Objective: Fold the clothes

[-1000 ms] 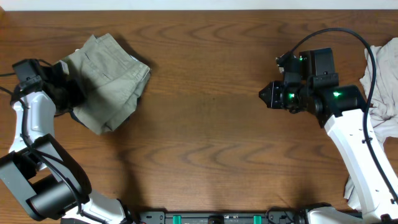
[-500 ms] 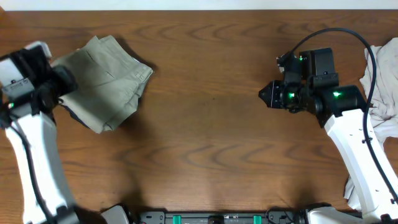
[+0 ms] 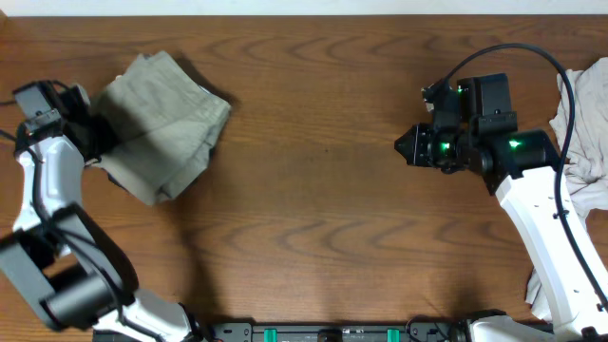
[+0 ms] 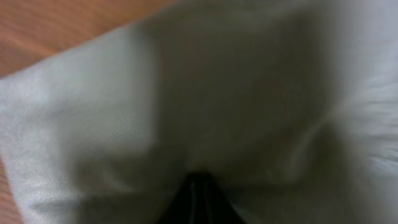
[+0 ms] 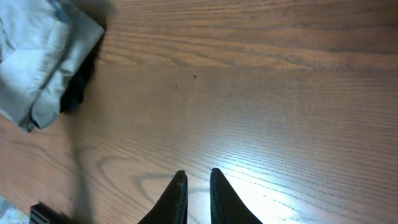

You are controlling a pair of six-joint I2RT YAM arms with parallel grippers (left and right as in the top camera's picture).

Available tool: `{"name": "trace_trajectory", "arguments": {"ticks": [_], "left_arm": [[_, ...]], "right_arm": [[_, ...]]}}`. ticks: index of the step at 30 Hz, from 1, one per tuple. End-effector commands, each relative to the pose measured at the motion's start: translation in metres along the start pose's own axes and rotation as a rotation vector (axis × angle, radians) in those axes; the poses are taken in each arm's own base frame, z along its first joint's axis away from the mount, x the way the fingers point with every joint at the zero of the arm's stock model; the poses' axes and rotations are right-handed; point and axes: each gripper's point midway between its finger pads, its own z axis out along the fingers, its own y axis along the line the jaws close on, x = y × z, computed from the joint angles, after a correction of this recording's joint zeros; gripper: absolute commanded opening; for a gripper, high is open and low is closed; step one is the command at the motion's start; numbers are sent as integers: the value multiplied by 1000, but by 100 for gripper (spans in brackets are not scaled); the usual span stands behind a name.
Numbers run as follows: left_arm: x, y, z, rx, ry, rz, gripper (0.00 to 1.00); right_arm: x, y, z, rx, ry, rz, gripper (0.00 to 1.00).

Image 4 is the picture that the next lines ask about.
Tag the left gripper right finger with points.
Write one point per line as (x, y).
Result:
(211, 204)

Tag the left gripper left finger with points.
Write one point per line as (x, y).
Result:
(182, 208)

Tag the khaki green shorts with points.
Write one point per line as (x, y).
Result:
(290, 105)

